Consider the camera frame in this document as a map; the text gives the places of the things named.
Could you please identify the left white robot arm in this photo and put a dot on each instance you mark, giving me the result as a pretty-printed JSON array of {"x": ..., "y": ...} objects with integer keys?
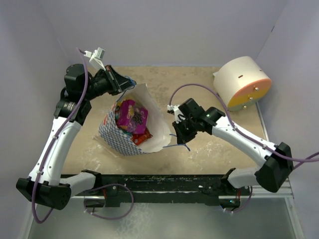
[{"x": 44, "y": 185}]

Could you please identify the magenta snack packet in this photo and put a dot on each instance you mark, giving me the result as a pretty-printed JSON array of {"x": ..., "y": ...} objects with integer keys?
[{"x": 133, "y": 117}]

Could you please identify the yellow candy snack packet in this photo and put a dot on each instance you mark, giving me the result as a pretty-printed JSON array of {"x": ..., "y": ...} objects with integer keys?
[{"x": 117, "y": 109}]

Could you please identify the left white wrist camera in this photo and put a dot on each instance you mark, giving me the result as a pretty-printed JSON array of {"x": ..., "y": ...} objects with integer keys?
[{"x": 95, "y": 58}]

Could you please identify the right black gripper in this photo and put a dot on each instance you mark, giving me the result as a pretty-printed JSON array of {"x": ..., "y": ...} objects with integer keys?
[{"x": 182, "y": 138}]

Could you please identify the orange red snack packet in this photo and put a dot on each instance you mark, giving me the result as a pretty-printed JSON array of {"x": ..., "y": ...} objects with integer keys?
[{"x": 138, "y": 139}]

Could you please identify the beige and orange cylinder device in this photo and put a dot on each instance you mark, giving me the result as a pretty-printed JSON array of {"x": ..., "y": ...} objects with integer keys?
[{"x": 240, "y": 83}]

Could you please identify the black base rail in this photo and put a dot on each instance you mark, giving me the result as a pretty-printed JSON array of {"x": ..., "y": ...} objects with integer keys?
[{"x": 208, "y": 189}]

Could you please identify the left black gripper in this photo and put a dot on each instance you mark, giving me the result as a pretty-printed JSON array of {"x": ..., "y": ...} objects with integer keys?
[{"x": 118, "y": 84}]

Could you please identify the blue checkered paper bag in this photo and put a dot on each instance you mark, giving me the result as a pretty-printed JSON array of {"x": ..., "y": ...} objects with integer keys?
[{"x": 118, "y": 142}]

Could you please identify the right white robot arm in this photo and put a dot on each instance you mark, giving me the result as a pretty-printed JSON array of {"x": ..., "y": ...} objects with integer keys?
[{"x": 272, "y": 168}]

